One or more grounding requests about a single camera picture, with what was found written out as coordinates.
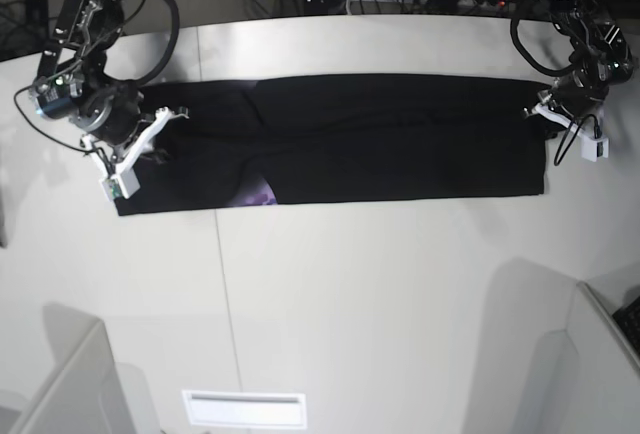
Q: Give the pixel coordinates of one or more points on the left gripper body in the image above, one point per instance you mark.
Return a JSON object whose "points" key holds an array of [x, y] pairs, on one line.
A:
{"points": [[567, 112]]}

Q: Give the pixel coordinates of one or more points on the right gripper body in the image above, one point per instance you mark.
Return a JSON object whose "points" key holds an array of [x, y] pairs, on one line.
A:
{"points": [[116, 130]]}

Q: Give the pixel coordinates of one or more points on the black T-shirt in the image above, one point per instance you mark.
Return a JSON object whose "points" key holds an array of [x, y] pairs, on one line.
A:
{"points": [[340, 139]]}

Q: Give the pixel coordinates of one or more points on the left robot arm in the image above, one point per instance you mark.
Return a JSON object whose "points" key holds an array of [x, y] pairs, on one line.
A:
{"points": [[601, 57]]}

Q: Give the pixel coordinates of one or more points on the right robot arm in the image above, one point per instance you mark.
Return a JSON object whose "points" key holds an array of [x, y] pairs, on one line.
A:
{"points": [[71, 82]]}

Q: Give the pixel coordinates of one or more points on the black keyboard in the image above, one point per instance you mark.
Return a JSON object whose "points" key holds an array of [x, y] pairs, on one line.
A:
{"points": [[628, 320]]}

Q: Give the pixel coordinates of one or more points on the white partition panel left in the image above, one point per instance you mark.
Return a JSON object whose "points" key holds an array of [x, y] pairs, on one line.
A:
{"points": [[82, 394]]}

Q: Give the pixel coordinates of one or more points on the white partition panel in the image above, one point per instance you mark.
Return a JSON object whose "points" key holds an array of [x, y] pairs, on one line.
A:
{"points": [[82, 394], [606, 394]]}

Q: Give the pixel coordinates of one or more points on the white partition panel right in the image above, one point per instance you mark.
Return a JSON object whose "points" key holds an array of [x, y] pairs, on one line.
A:
{"points": [[606, 394]]}

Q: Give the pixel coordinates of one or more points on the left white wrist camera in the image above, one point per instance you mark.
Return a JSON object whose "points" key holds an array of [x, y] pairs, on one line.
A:
{"points": [[594, 149]]}

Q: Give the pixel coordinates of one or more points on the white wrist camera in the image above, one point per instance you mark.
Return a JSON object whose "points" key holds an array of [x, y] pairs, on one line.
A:
{"points": [[594, 149], [120, 185]]}

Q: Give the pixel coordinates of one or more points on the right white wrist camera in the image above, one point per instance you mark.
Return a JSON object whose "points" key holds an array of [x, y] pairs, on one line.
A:
{"points": [[120, 185]]}

